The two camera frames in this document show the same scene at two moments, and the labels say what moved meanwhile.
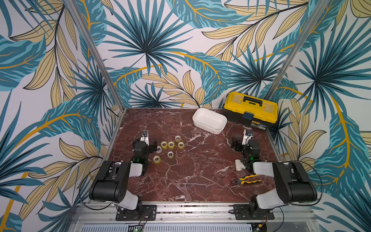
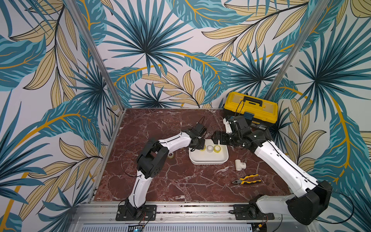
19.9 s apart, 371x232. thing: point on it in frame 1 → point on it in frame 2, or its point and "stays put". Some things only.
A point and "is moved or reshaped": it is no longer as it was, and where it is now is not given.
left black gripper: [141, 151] → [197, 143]
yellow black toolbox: [250, 111] stays put
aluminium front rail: [101, 217] stays put
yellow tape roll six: [156, 159] is moved or reshaped
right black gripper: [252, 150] → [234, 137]
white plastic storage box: [208, 121] → [198, 157]
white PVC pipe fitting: [239, 165] stays put
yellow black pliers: [241, 181] stays put
